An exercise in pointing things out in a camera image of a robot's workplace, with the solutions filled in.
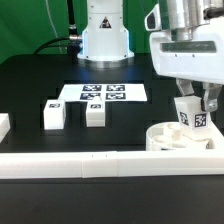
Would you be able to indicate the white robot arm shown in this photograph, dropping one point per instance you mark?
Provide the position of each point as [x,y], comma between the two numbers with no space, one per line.
[105,40]

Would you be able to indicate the white marker sheet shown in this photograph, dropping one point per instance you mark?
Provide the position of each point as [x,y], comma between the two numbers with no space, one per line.
[107,92]

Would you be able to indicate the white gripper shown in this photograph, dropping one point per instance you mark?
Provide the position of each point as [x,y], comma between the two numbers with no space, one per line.
[187,41]

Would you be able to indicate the white U-shaped fence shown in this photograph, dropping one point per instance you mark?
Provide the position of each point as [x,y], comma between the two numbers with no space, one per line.
[111,164]

